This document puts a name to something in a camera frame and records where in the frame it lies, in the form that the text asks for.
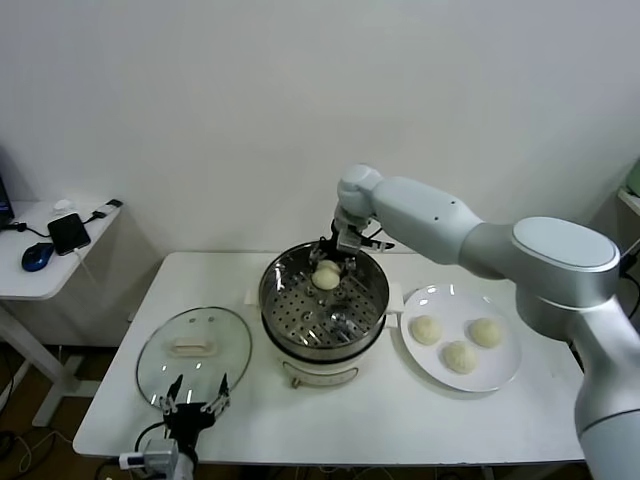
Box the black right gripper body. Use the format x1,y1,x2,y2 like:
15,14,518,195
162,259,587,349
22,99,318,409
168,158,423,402
319,219,361,264

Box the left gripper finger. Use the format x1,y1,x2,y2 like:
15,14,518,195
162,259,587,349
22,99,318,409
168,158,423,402
199,372,233,417
158,373,184,414

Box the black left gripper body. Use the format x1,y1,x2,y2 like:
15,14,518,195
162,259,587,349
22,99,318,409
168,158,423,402
163,404,217,452

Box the white steamed baozi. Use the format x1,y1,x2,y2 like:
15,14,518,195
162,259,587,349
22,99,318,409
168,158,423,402
467,317,503,350
441,340,479,375
409,314,444,347
311,259,342,291

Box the glass pot lid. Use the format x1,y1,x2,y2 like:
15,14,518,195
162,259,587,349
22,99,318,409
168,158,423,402
135,305,253,408

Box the stainless steel steamer basket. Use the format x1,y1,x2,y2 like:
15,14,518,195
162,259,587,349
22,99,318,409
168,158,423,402
243,241,404,351

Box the white round plate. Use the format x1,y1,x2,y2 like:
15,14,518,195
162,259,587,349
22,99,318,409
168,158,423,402
399,283,524,393

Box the white side table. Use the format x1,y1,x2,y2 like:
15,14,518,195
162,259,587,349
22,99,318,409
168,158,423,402
0,199,126,429

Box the black smartphone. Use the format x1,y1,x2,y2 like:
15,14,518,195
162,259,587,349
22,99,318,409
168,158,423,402
47,213,93,257

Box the blue computer mouse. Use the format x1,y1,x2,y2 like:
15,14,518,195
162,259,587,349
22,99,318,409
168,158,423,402
21,242,54,274

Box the dark laptop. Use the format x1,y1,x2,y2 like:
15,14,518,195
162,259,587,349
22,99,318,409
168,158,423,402
0,144,17,229

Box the white shelf board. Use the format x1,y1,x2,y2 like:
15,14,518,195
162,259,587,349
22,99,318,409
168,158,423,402
616,187,640,222

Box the pale green object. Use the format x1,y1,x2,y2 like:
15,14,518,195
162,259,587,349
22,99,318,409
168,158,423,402
624,157,640,197

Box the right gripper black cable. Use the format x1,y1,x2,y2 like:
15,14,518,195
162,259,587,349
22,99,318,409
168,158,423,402
359,224,397,252

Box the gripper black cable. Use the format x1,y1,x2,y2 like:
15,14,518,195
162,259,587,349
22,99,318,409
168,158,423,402
359,224,397,252
136,421,172,452

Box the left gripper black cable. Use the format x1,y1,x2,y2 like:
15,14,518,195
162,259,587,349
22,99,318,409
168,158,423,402
136,421,172,452

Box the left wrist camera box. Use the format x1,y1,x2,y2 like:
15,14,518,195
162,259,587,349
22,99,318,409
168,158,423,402
118,437,180,472

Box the thin pale floor cable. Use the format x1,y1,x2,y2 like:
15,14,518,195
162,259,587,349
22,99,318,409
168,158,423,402
18,429,76,469

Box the white charging cable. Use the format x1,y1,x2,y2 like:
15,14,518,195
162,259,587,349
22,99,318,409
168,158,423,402
72,247,99,289

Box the black adapter cable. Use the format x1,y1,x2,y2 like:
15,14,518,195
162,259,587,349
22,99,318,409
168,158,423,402
77,198,124,227

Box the black laptop cable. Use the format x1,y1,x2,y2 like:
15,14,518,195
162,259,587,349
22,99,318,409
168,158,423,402
0,219,52,241

